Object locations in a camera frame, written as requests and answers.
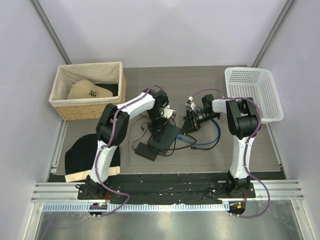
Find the wicker basket with liner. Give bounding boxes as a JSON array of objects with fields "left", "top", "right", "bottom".
[{"left": 48, "top": 62, "right": 126, "bottom": 121}]

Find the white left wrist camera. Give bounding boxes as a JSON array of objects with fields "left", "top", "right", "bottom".
[{"left": 163, "top": 107, "right": 176, "bottom": 119}]

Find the aluminium rail frame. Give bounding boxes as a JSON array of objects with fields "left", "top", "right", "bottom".
[{"left": 31, "top": 180, "right": 304, "bottom": 212}]

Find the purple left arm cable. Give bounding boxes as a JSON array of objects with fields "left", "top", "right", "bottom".
[{"left": 93, "top": 84, "right": 166, "bottom": 217}]

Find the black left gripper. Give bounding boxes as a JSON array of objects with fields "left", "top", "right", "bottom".
[{"left": 147, "top": 109, "right": 171, "bottom": 143}]

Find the black network switch box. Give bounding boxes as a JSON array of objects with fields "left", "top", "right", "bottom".
[{"left": 148, "top": 123, "right": 180, "bottom": 155}]

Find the beige cap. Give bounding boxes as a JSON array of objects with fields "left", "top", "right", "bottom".
[{"left": 67, "top": 79, "right": 114, "bottom": 100}]

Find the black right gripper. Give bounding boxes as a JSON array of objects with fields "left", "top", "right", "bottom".
[{"left": 180, "top": 110, "right": 219, "bottom": 136}]

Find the thin black power cord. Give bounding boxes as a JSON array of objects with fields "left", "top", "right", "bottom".
[{"left": 131, "top": 117, "right": 176, "bottom": 157}]

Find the blue ethernet cable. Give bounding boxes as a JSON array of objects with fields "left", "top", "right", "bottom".
[{"left": 176, "top": 118, "right": 222, "bottom": 146}]

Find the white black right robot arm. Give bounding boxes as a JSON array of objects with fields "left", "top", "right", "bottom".
[{"left": 180, "top": 94, "right": 262, "bottom": 198}]

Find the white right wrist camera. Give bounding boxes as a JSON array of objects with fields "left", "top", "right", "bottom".
[{"left": 185, "top": 96, "right": 197, "bottom": 111}]

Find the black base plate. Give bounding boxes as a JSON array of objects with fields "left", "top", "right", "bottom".
[{"left": 47, "top": 172, "right": 287, "bottom": 201}]

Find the black cloth on board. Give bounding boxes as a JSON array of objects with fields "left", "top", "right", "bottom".
[{"left": 65, "top": 134, "right": 120, "bottom": 182}]

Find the black ethernet cable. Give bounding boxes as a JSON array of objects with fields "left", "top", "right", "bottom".
[{"left": 179, "top": 131, "right": 221, "bottom": 151}]

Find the black power adapter brick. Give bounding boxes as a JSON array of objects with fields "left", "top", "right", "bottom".
[{"left": 134, "top": 142, "right": 159, "bottom": 162}]

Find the white plastic perforated basket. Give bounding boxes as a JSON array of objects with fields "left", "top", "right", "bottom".
[{"left": 224, "top": 67, "right": 284, "bottom": 124}]

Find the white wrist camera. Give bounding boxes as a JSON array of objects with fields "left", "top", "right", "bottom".
[
  {"left": 163, "top": 107, "right": 176, "bottom": 119},
  {"left": 185, "top": 96, "right": 197, "bottom": 111}
]

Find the grey ethernet cable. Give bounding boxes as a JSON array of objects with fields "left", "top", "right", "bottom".
[{"left": 126, "top": 117, "right": 141, "bottom": 166}]

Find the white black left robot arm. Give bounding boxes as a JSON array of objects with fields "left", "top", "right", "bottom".
[{"left": 79, "top": 87, "right": 169, "bottom": 200}]

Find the wooden board with label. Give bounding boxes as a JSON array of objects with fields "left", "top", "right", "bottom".
[{"left": 64, "top": 166, "right": 121, "bottom": 183}]

